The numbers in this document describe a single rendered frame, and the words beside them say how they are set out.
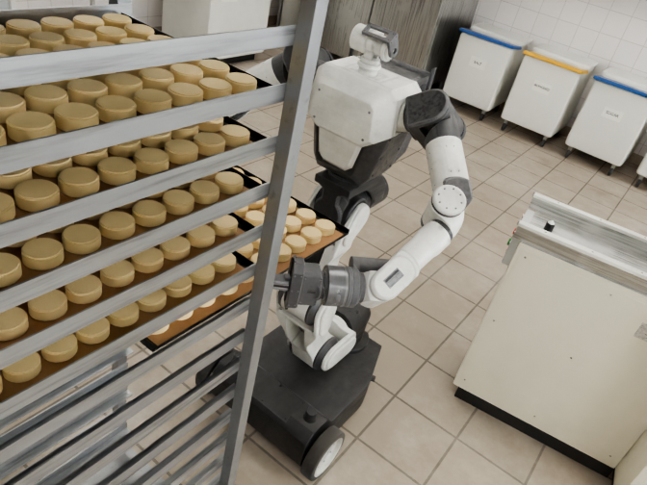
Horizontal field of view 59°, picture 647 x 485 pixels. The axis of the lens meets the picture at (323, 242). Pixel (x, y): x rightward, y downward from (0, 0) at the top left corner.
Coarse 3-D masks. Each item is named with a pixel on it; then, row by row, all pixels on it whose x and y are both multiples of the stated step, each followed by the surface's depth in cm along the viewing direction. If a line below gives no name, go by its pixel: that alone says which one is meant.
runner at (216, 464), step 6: (222, 456) 148; (216, 462) 146; (204, 468) 144; (210, 468) 145; (216, 468) 143; (198, 474) 143; (204, 474) 140; (210, 474) 143; (192, 480) 141; (198, 480) 138; (204, 480) 141
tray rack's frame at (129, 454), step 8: (120, 456) 180; (128, 456) 181; (112, 464) 178; (120, 464) 178; (104, 472) 175; (112, 472) 175; (136, 472) 177; (144, 472) 177; (88, 480) 172; (96, 480) 172; (128, 480) 174; (136, 480) 175; (160, 480) 176
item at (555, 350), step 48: (576, 240) 213; (528, 288) 210; (576, 288) 201; (624, 288) 193; (480, 336) 228; (528, 336) 218; (576, 336) 208; (624, 336) 200; (480, 384) 238; (528, 384) 227; (576, 384) 217; (624, 384) 207; (528, 432) 240; (576, 432) 226; (624, 432) 215
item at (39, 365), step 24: (216, 264) 108; (168, 288) 100; (192, 288) 104; (120, 312) 93; (144, 312) 97; (72, 336) 87; (96, 336) 88; (24, 360) 81; (48, 360) 84; (72, 360) 85; (0, 384) 77; (24, 384) 80
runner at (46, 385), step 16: (240, 272) 107; (224, 288) 105; (192, 304) 99; (160, 320) 94; (128, 336) 89; (144, 336) 92; (96, 352) 85; (112, 352) 88; (64, 368) 81; (80, 368) 83; (48, 384) 80; (16, 400) 76; (32, 400) 79; (0, 416) 75
